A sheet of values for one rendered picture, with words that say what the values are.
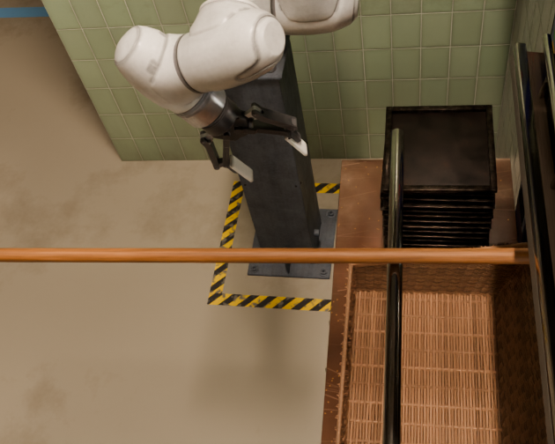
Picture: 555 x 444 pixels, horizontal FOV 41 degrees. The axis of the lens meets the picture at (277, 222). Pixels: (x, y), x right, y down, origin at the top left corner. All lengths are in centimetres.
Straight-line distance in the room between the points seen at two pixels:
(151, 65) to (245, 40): 18
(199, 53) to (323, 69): 160
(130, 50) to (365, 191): 121
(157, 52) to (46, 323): 192
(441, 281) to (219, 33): 109
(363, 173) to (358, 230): 21
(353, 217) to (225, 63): 116
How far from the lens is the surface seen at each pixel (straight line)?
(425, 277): 201
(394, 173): 157
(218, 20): 117
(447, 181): 191
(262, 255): 144
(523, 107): 134
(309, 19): 194
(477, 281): 203
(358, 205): 225
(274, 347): 269
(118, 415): 274
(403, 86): 281
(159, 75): 124
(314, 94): 285
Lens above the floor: 241
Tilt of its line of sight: 54 degrees down
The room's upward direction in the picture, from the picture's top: 14 degrees counter-clockwise
